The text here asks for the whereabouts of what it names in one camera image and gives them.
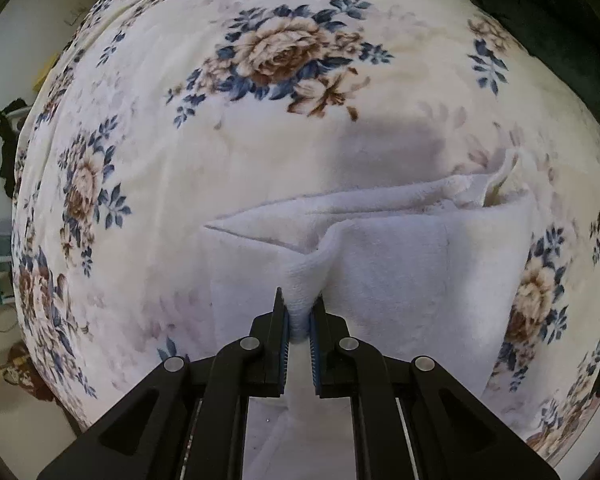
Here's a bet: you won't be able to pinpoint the white knit sweater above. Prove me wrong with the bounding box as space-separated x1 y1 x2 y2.
199 148 541 479

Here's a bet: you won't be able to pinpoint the floral fleece blanket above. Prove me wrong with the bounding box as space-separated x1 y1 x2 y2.
12 0 600 465

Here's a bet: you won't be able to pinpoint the black clothes on wall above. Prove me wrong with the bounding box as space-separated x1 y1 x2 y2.
0 98 27 198

